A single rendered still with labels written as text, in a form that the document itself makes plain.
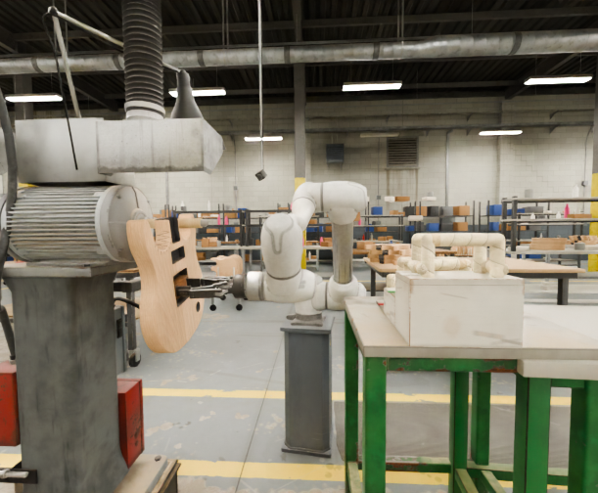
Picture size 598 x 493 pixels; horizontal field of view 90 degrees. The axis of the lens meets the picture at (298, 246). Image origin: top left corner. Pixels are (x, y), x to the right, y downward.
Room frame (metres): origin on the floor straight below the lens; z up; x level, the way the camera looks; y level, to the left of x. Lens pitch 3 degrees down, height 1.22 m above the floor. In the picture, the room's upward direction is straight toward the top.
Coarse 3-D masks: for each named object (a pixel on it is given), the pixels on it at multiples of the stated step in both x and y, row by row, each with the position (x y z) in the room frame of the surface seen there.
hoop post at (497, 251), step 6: (504, 240) 0.74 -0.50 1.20; (492, 246) 0.74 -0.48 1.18; (498, 246) 0.73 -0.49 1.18; (504, 246) 0.74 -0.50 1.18; (492, 252) 0.74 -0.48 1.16; (498, 252) 0.73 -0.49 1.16; (504, 252) 0.74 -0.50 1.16; (492, 258) 0.74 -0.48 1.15; (498, 258) 0.73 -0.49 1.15; (504, 258) 0.74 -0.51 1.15; (492, 264) 0.74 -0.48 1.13; (498, 264) 0.73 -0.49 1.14; (504, 264) 0.74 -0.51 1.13; (492, 270) 0.74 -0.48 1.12; (498, 270) 0.73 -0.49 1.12; (492, 276) 0.74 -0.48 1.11; (498, 276) 0.73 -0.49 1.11
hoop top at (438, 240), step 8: (424, 240) 0.75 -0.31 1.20; (432, 240) 0.75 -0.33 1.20; (440, 240) 0.74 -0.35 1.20; (448, 240) 0.74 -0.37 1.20; (456, 240) 0.74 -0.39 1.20; (464, 240) 0.74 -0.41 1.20; (472, 240) 0.74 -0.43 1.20; (480, 240) 0.74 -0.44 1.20; (488, 240) 0.74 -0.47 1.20; (496, 240) 0.73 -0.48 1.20
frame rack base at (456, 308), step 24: (408, 288) 0.75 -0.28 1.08; (432, 288) 0.74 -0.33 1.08; (456, 288) 0.73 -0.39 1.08; (480, 288) 0.73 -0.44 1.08; (504, 288) 0.72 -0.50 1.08; (408, 312) 0.75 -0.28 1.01; (432, 312) 0.74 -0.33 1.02; (456, 312) 0.73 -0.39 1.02; (480, 312) 0.73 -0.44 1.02; (504, 312) 0.72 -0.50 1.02; (408, 336) 0.75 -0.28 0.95; (432, 336) 0.74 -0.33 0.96; (456, 336) 0.73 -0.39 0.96; (480, 336) 0.73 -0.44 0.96; (504, 336) 0.72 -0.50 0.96
